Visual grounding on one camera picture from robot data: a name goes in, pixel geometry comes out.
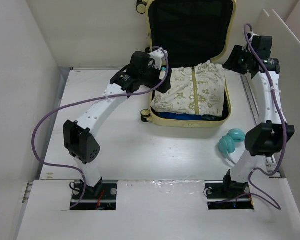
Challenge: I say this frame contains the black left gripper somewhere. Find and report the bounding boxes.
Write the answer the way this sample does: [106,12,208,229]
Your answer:
[139,61,172,94]

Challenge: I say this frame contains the royal blue printed shirt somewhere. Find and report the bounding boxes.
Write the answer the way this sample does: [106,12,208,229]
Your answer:
[159,112,203,121]

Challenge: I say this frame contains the cream printed zip jacket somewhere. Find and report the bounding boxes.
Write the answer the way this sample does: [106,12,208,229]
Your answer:
[151,61,226,117]

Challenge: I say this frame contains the yellow suitcase with black lining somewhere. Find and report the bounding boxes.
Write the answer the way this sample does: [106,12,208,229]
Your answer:
[136,0,237,128]

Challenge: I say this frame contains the teal and white headphones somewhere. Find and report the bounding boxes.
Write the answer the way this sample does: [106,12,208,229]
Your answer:
[218,128,246,165]

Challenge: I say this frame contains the turquoise shirt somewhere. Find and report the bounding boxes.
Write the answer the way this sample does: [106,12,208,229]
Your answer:
[202,114,222,122]

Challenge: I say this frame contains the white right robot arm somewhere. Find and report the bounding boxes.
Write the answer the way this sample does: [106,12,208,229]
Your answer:
[221,32,295,197]

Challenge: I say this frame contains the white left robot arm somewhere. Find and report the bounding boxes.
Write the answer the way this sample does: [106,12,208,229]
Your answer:
[63,47,170,199]

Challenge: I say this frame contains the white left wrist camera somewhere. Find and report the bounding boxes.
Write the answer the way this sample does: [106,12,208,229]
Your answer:
[149,48,168,70]

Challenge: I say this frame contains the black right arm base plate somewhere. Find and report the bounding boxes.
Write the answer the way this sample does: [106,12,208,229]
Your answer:
[203,180,254,210]

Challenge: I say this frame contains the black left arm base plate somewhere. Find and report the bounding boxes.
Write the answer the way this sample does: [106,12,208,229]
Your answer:
[69,180,118,211]

